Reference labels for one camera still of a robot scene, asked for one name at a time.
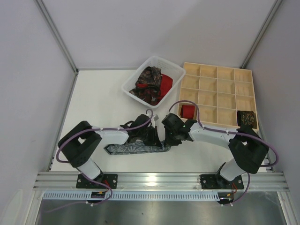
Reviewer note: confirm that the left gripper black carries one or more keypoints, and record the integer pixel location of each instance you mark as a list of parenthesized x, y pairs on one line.
[(153, 136)]

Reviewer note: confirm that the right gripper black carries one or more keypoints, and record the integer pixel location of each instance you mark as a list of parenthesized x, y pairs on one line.
[(169, 135)]

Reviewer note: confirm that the blue-grey floral tie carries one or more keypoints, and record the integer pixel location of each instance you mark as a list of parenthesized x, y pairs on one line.
[(134, 148)]

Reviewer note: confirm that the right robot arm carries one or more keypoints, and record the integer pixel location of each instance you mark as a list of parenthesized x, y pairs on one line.
[(247, 148)]

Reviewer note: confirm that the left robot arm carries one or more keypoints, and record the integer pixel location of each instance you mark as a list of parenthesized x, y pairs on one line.
[(78, 145)]

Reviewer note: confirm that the rolled red tie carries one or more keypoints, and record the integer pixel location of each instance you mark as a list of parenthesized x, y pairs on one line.
[(187, 111)]

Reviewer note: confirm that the dark floral tie in basket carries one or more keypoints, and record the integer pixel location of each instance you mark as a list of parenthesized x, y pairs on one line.
[(150, 75)]

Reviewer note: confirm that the white plastic basket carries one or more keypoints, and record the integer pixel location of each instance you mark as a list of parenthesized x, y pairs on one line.
[(168, 68)]

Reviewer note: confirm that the red tie in basket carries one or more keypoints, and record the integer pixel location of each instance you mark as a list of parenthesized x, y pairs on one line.
[(166, 85)]

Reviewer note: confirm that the wooden compartment tray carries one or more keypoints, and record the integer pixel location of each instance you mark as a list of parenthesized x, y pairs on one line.
[(217, 93)]

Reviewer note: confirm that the rolled dark patterned tie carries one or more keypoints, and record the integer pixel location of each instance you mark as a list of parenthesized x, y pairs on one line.
[(247, 118)]

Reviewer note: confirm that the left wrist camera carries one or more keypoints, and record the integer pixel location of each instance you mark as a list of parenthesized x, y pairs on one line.
[(154, 119)]

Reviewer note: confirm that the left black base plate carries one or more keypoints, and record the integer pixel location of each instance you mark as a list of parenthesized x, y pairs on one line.
[(109, 179)]

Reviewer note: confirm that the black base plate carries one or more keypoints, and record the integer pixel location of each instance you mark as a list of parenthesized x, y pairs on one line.
[(109, 179), (212, 181)]

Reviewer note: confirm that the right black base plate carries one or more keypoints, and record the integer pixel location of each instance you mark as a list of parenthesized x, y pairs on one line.
[(212, 181)]

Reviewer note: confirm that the aluminium mounting rail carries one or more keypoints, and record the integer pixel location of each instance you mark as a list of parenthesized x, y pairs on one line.
[(169, 181)]

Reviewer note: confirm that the white slotted cable duct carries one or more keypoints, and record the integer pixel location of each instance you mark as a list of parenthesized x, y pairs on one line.
[(131, 196)]

